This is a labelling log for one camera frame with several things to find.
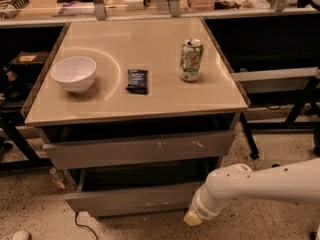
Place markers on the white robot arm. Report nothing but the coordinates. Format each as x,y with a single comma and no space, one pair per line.
296,183

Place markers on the white ceramic bowl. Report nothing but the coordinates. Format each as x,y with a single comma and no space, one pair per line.
75,74

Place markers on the white shoe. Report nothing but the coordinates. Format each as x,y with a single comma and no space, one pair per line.
18,235

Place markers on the dark blue snack packet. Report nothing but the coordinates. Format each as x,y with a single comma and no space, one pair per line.
137,82

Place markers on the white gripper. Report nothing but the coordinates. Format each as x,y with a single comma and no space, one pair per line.
202,206

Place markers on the green white soda can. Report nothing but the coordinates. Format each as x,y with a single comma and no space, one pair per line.
191,56

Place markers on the grey top drawer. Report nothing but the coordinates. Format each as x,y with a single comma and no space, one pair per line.
136,150

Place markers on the grey drawer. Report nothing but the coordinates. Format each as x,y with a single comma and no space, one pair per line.
136,150
139,188

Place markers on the grey drawer cabinet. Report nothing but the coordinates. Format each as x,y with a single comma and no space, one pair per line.
135,113

